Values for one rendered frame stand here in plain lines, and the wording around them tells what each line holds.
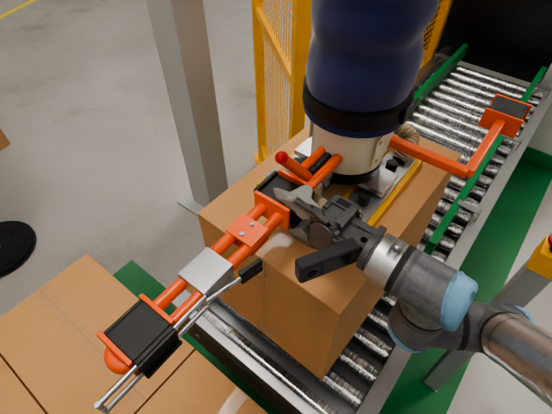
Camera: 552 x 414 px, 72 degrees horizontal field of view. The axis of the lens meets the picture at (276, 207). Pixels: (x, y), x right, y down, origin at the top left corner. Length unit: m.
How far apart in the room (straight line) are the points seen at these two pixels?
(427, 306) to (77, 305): 1.19
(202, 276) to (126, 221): 1.83
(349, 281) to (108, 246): 1.76
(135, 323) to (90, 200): 2.07
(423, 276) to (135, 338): 0.44
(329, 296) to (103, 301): 0.93
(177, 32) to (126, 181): 1.27
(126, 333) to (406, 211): 0.65
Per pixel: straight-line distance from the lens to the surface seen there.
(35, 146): 3.25
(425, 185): 1.03
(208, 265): 0.65
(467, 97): 2.52
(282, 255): 0.82
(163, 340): 0.59
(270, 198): 0.71
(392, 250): 0.65
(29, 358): 1.51
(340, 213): 0.70
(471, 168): 0.89
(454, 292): 0.64
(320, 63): 0.75
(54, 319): 1.54
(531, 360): 0.64
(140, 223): 2.40
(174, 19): 1.67
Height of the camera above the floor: 1.77
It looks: 49 degrees down
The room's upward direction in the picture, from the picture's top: straight up
